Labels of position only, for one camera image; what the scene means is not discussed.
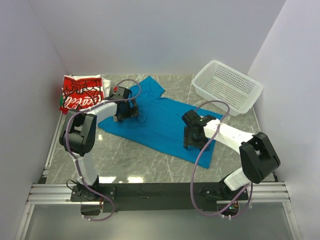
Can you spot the blue t shirt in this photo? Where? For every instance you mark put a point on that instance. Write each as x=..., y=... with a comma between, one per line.
x=159, y=125

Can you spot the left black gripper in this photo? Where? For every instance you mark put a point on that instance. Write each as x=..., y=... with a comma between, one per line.
x=132, y=111

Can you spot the folded red Coca-Cola shirt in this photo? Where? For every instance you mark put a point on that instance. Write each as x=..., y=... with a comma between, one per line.
x=83, y=91

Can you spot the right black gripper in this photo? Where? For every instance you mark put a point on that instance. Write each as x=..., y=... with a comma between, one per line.
x=188, y=141

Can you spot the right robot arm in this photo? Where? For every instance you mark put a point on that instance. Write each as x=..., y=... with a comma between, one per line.
x=257, y=154

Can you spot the white plastic basket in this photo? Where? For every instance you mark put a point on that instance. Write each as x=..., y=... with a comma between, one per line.
x=217, y=81

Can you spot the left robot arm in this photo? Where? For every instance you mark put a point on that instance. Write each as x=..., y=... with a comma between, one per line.
x=78, y=135

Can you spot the black base bar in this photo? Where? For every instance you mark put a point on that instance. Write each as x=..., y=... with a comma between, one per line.
x=165, y=196

